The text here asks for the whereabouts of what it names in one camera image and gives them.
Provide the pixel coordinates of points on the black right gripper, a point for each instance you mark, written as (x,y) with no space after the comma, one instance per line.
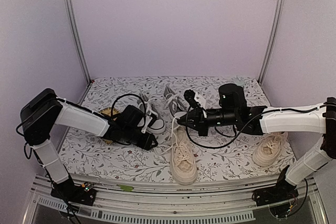
(198,123)

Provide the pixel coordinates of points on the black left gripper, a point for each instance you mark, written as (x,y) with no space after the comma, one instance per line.
(147,143)

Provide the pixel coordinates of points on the grey sneaker with white laces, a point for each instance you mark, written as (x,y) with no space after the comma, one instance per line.
(158,126)

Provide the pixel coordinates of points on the beige sneaker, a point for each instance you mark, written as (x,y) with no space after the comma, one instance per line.
(269,148)
(182,163)

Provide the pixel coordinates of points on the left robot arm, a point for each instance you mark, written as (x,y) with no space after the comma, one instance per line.
(47,110)

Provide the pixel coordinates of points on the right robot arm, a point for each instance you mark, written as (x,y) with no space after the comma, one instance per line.
(260,120)

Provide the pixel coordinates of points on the green tape piece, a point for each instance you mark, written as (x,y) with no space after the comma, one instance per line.
(126,188)

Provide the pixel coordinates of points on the yellow bamboo fan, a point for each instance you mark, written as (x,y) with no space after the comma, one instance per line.
(108,112)

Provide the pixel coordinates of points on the floral patterned table mat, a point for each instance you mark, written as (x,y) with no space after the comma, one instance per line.
(217,157)

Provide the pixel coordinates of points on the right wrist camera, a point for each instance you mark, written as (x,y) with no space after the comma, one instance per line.
(195,99)

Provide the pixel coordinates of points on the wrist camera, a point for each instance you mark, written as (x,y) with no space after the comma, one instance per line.
(195,99)
(149,120)

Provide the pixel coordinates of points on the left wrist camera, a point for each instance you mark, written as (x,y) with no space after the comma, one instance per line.
(149,120)

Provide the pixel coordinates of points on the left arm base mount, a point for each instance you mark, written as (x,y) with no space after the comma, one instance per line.
(84,194)

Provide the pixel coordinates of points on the aluminium front rail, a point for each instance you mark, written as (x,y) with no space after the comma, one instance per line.
(208,202)

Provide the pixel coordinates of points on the right aluminium frame post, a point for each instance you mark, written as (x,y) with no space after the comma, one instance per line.
(271,41)

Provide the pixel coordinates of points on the aluminium frame post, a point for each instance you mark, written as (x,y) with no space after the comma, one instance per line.
(271,41)
(76,38)

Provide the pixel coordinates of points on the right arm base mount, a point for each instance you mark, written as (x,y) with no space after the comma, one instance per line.
(281,191)

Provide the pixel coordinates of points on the left aluminium frame post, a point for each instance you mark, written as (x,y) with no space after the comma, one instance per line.
(76,38)

